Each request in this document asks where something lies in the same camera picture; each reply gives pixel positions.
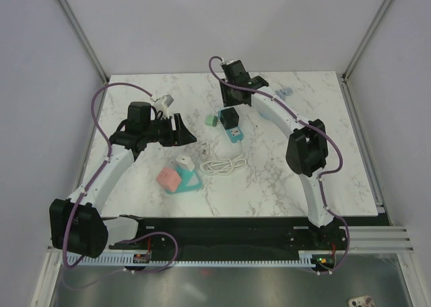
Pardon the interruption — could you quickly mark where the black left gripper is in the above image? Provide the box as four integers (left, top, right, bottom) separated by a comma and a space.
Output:
143, 114, 196, 147

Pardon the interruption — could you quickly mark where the black cube charger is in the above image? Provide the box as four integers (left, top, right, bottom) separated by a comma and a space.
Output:
220, 107, 239, 130

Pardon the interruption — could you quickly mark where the white charger plug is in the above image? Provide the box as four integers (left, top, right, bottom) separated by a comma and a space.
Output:
176, 154, 195, 172

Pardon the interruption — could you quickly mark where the blue rectangular power strip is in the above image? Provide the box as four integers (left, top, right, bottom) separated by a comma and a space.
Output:
225, 125, 244, 143

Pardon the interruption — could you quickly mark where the teal triangular power strip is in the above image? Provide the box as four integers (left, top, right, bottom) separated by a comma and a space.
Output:
166, 165, 202, 194

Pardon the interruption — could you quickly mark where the pink cube socket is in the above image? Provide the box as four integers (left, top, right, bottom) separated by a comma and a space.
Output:
156, 167, 182, 193

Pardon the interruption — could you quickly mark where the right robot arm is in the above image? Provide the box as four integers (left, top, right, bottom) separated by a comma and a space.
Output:
209, 56, 350, 250

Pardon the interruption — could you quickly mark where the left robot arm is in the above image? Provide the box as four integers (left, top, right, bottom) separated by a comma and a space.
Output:
49, 102, 197, 258

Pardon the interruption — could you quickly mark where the green plug adapter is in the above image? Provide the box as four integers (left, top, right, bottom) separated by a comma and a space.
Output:
205, 114, 220, 127

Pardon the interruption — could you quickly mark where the blue round power strip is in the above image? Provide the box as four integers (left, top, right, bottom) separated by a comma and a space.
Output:
259, 111, 278, 122

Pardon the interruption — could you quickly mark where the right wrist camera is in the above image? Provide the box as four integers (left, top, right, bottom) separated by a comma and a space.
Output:
220, 59, 236, 68

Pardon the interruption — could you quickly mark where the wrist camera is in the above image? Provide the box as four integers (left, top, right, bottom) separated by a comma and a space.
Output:
153, 94, 174, 118
220, 59, 236, 68

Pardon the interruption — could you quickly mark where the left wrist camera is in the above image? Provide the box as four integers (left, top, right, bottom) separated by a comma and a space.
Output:
153, 94, 174, 118

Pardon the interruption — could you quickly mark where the white coiled power cord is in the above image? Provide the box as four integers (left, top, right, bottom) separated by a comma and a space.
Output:
199, 141, 248, 176

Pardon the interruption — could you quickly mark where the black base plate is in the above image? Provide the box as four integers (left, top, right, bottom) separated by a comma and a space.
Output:
110, 217, 345, 260

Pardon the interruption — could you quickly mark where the white cable duct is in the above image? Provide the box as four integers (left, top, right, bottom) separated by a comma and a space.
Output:
78, 250, 316, 268

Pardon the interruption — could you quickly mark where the right aluminium frame post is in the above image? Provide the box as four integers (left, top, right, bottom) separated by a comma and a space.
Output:
341, 0, 395, 83

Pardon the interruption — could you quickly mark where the aluminium frame post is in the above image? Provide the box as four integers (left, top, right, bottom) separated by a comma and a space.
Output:
341, 0, 395, 83
56, 0, 109, 83

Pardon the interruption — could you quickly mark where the left aluminium frame post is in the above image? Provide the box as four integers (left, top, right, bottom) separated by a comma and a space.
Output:
56, 0, 109, 83

